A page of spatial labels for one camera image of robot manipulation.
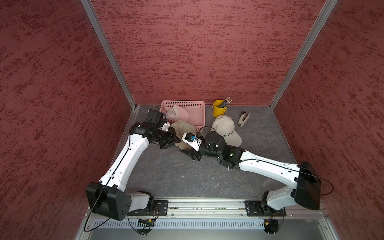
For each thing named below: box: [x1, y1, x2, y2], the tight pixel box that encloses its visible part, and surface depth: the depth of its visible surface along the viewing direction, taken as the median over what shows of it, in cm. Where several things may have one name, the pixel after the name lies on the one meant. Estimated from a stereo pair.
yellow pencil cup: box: [212, 99, 228, 118], surface depth 112 cm
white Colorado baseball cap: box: [210, 114, 242, 148], surface depth 99 cm
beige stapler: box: [237, 111, 251, 128], surface depth 112 cm
